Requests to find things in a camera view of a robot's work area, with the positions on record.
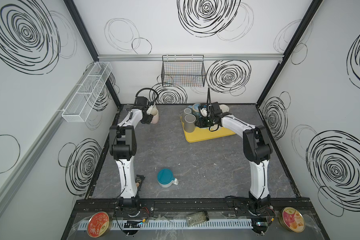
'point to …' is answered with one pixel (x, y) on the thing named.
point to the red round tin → (98, 224)
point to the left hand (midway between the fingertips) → (147, 117)
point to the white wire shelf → (79, 107)
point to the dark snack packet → (139, 179)
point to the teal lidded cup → (165, 178)
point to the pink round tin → (292, 218)
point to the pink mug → (155, 119)
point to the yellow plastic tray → (202, 134)
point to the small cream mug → (224, 108)
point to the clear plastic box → (196, 218)
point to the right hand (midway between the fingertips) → (194, 123)
